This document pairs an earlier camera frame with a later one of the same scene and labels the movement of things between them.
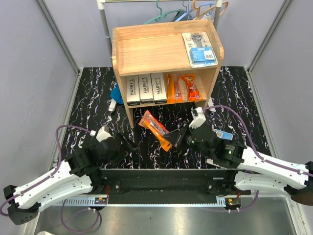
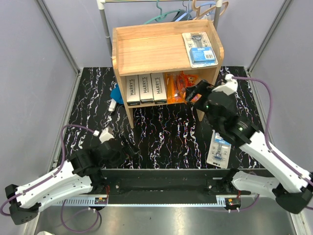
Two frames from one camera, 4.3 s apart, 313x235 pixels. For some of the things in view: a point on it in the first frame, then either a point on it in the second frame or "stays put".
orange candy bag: [148, 122] → [179, 83]
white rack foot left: [112, 105] stays put
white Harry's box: [159, 88] stays put
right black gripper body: [189, 139] → [206, 105]
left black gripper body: [122, 153] stays put
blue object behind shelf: [116, 94] stays put
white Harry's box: [145, 88] stays put
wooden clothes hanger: [198, 10] stays put
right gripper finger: [174, 137] → [190, 92]
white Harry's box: [132, 90] stays put
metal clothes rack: [100, 4] stays put
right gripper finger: [183, 127] → [203, 86]
